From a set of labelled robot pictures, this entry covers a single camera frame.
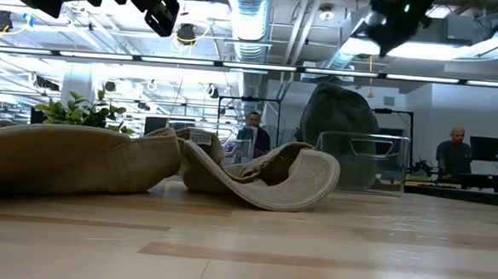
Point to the dark green baseball cap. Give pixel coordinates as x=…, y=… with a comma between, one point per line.
x=335, y=114
x=345, y=170

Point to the tan baseball cap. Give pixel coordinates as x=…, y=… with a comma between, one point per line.
x=73, y=160
x=293, y=189

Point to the long ceiling light strip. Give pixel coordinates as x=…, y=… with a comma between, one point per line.
x=253, y=66

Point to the dark background monitor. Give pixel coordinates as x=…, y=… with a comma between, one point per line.
x=156, y=126

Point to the small green potted plant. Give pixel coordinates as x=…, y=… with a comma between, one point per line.
x=79, y=113

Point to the person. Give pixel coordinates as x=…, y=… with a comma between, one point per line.
x=454, y=156
x=259, y=140

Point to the small black background robot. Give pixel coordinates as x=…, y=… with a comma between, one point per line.
x=422, y=165

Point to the black computer monitor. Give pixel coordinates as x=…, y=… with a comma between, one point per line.
x=486, y=149

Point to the clear plastic bin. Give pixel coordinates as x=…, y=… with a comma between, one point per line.
x=394, y=177
x=240, y=152

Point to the black background desk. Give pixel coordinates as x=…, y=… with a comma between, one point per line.
x=486, y=182

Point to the silver round air duct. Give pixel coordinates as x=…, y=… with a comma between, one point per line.
x=343, y=59
x=251, y=24

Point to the black background gantry frame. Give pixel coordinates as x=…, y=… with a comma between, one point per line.
x=393, y=111
x=251, y=99

